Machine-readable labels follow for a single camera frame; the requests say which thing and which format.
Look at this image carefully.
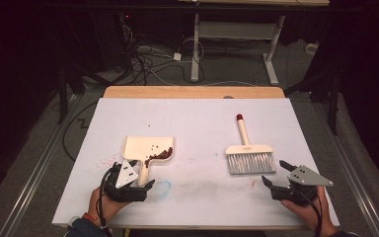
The tangle of floor cables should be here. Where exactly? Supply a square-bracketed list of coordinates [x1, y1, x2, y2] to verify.
[116, 24, 208, 87]

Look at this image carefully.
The red bracelet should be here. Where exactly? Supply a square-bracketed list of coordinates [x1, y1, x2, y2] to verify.
[82, 212, 103, 229]

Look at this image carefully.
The person's right hand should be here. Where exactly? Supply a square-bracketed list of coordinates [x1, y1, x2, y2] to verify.
[280, 187, 339, 237]

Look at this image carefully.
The beige plastic dustpan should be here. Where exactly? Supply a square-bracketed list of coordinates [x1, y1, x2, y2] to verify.
[121, 135, 176, 188]

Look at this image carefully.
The metal floor rail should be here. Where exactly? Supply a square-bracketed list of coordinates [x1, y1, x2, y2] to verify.
[310, 98, 379, 237]
[0, 94, 84, 237]

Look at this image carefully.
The left hand-held gripper black cable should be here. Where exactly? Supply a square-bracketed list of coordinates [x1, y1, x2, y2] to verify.
[98, 166, 116, 237]

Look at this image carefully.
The black metal stand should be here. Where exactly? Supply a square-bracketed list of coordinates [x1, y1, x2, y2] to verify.
[284, 70, 341, 136]
[57, 65, 92, 125]

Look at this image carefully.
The pile of red beans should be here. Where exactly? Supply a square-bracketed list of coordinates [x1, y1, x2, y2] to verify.
[144, 146, 175, 169]

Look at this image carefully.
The right hand-held gripper black cable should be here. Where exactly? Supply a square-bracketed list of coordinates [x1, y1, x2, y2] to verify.
[295, 189, 324, 237]

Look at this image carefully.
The person's left hand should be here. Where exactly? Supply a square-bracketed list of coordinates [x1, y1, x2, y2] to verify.
[88, 185, 129, 227]

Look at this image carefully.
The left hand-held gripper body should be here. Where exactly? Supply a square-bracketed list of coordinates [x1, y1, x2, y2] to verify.
[104, 160, 148, 202]

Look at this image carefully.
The white table cover board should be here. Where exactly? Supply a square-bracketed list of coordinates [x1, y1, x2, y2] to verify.
[51, 97, 341, 230]

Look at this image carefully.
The white power strip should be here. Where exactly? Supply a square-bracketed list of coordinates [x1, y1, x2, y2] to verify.
[305, 42, 320, 56]

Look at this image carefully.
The black floor cable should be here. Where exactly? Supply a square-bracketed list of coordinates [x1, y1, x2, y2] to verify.
[61, 101, 98, 163]

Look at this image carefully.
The hand-held gripper black cable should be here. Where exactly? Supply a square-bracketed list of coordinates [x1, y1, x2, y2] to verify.
[295, 189, 324, 237]
[98, 166, 116, 237]

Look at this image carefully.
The white desk frame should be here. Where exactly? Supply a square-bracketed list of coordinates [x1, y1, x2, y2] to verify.
[177, 0, 331, 87]

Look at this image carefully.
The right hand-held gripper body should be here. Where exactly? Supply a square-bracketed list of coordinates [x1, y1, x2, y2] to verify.
[270, 165, 335, 207]

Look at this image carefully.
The white brush with red-capped handle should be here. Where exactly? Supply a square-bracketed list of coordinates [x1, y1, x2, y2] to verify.
[225, 114, 277, 176]

